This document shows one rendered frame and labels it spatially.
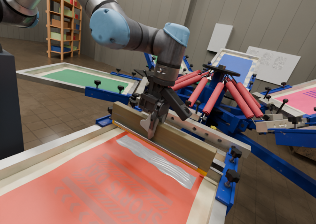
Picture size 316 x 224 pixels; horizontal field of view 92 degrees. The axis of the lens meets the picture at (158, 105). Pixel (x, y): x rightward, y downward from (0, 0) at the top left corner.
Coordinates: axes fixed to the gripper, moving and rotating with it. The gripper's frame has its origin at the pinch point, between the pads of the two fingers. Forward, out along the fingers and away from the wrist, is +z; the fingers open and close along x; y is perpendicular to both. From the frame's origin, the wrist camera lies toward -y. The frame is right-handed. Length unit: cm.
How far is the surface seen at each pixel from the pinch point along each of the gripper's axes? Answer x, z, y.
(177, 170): -5.4, 13.0, -11.1
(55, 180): 25.3, 13.6, 15.7
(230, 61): -206, -30, 7
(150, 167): 0.8, 13.4, -2.3
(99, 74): -65, 13, 105
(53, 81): -12, 11, 88
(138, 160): 1.3, 13.5, 3.0
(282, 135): -37, -7, -42
